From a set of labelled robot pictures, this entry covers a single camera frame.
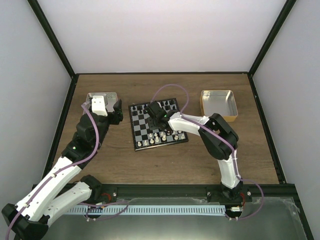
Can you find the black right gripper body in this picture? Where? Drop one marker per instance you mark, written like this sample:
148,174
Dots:
153,126

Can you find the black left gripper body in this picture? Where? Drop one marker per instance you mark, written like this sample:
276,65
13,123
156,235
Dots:
117,117

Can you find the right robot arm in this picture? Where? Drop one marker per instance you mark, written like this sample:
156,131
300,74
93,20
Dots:
219,139

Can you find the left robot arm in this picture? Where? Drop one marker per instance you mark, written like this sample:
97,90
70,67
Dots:
31,217

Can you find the black and silver chessboard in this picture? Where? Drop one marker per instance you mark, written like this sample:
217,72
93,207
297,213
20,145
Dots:
140,129

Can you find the pink metal tin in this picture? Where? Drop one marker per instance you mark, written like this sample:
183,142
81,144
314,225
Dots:
110,98

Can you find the yellow metal tin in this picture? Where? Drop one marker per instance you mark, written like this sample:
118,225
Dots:
219,101

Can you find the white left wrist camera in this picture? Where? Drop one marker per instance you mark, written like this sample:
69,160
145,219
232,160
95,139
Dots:
98,105

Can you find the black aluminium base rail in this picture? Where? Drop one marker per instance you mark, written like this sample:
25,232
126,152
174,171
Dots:
210,192

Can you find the light blue slotted cable duct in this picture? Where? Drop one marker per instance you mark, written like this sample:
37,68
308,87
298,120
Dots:
155,210

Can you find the black frame post left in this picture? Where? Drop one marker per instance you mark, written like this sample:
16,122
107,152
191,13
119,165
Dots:
40,15

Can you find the black frame post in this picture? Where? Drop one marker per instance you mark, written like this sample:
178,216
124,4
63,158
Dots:
275,29
40,15

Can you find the black frame post right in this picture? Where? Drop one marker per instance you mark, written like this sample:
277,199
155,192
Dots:
275,29

